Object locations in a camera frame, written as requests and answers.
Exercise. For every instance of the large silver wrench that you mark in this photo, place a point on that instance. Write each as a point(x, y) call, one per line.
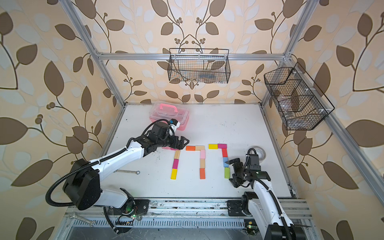
point(73, 215)

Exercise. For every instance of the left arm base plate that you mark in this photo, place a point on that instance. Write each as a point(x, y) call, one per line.
point(137, 207)

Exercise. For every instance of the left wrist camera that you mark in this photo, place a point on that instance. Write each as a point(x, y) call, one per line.
point(162, 129)

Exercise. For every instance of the yellow block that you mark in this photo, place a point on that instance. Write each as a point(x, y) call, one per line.
point(174, 174)
point(213, 146)

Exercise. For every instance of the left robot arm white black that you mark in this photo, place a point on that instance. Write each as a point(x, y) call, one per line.
point(82, 184)

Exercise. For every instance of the red block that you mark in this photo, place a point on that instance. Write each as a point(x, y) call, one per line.
point(224, 153)

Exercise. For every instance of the white tape roll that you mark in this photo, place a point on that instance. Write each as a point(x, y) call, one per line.
point(256, 150)

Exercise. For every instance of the right wire basket black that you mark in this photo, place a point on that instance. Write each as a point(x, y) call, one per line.
point(300, 101)

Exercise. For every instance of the wire basket black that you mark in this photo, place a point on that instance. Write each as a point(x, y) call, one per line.
point(300, 101)
point(210, 66)

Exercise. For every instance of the green block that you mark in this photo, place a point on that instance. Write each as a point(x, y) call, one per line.
point(227, 173)

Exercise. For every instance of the back wire basket black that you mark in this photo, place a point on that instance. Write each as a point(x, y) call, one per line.
point(210, 66)

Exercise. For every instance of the red-orange block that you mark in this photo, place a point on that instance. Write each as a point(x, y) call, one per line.
point(202, 174)

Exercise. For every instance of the orange block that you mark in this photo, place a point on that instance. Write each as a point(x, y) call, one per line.
point(191, 148)

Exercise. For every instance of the pink plastic toolbox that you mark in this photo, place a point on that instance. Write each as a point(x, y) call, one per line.
point(168, 111)

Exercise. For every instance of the blue block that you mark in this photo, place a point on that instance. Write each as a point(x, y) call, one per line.
point(225, 164)

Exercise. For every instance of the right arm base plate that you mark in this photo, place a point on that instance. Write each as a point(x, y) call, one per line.
point(236, 209)

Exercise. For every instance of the small silver wrench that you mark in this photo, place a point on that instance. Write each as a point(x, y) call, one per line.
point(128, 172)

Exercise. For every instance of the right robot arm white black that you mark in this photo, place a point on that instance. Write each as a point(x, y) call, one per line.
point(271, 220)

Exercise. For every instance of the wooden block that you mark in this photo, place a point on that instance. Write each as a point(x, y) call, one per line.
point(177, 154)
point(199, 148)
point(202, 163)

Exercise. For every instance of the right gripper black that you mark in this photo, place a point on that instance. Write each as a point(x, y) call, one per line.
point(237, 182)

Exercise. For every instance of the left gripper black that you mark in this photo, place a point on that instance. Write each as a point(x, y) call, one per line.
point(180, 146)

